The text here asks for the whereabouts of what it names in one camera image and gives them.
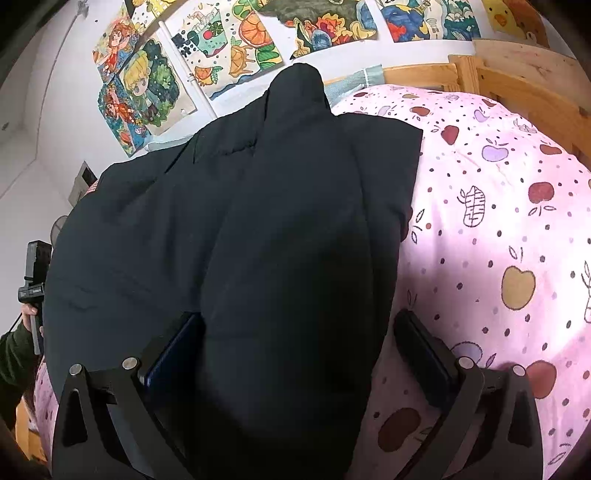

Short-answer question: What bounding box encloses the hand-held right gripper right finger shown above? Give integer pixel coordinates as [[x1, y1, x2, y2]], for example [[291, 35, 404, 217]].
[[392, 309, 544, 480]]

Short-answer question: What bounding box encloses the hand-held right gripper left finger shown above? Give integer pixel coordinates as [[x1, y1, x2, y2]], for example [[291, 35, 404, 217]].
[[51, 313, 206, 480]]

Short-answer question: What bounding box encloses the black padded jacket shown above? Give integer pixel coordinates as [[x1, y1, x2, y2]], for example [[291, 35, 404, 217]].
[[44, 64, 423, 480]]

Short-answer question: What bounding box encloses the person's left forearm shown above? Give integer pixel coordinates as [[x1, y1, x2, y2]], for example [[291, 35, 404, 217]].
[[0, 318, 42, 416]]

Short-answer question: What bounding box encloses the person's left hand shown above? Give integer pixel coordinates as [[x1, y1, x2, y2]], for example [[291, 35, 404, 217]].
[[22, 302, 46, 337]]

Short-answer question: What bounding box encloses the small round fan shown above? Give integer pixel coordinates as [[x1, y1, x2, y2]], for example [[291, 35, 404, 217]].
[[48, 216, 71, 245]]

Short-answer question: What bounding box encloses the pink apple printed bedsheet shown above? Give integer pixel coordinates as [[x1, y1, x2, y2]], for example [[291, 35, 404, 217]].
[[34, 84, 591, 480]]

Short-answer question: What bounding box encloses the grey wall panel box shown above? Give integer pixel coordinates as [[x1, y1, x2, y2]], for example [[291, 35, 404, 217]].
[[68, 161, 99, 206]]

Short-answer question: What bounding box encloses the wooden bed frame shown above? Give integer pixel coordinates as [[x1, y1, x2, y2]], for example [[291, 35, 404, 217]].
[[323, 39, 591, 160]]

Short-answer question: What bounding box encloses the group of colourful wall drawings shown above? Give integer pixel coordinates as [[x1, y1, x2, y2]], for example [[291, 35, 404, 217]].
[[92, 0, 550, 158]]

